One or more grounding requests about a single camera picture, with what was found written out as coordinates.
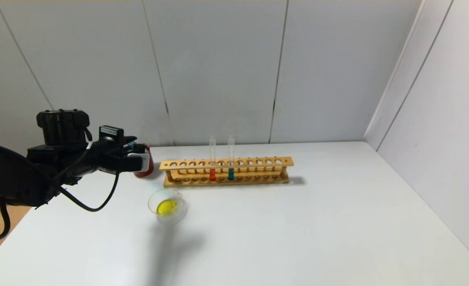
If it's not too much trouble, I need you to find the test tube with blue pigment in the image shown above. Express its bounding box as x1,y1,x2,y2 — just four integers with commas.
227,135,235,181

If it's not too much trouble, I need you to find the clear glass beaker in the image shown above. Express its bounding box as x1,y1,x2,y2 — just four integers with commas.
147,188,189,225

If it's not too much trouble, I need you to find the wooden test tube rack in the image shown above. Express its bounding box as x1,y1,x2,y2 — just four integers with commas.
159,157,294,188

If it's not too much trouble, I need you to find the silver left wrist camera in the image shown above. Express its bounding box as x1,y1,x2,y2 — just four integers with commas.
125,153,151,173

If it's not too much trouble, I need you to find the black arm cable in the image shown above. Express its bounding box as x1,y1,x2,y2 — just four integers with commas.
0,171,120,243

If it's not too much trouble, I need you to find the dark red cup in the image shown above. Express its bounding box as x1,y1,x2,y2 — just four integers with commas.
134,145,155,178

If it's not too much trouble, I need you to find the test tube with red pigment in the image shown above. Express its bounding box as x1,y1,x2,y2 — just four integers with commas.
209,136,217,182

